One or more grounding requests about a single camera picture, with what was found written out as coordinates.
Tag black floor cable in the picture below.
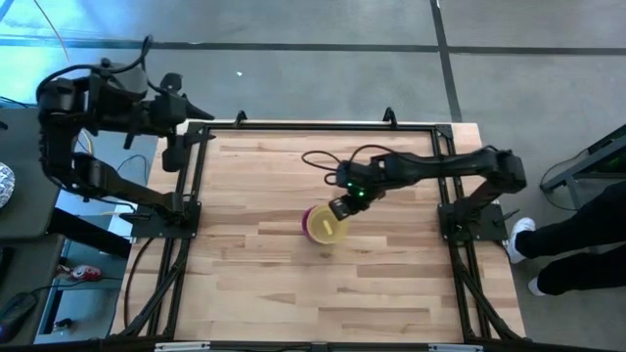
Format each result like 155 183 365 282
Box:
114 154 151 187

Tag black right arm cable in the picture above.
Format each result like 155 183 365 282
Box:
300 143 393 187

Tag red soda can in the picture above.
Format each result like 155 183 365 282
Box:
71 264 103 283

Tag person's white shoe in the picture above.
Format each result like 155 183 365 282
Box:
506 217 538 266
527 276 548 297

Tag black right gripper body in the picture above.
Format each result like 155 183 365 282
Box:
335 159 385 208

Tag black side desk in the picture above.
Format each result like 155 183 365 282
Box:
0 107 88 241

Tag person's leg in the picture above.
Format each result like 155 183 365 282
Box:
536 246 626 297
515 183 626 261

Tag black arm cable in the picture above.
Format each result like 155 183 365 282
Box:
35 33 155 102
300 143 393 187

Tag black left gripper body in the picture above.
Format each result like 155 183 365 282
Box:
148 71 191 139

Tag black aluminium table frame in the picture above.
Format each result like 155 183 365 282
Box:
111 120 528 343

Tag white metal bracket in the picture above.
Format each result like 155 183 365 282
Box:
428 343 484 352
154 341 211 352

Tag purple translucent plastic bowl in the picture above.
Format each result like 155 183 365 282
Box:
300 206 317 242

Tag black metal stand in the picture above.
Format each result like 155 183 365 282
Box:
540 124 626 211

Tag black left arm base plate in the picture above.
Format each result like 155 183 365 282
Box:
118 199 202 240

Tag yellow translucent plastic bowl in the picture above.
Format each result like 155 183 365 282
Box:
305 203 350 245

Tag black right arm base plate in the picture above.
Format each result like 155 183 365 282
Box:
437 201 511 242

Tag yellow floor cable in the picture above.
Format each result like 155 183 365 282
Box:
31 0 95 156

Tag dark low side shelf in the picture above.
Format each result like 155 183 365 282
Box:
0 233 67 346

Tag black table edge rail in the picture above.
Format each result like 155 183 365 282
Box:
0 335 626 352

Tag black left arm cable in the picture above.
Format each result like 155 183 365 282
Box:
35 33 155 102

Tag crumpled silver foil ball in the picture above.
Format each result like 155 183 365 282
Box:
0 161 17 209

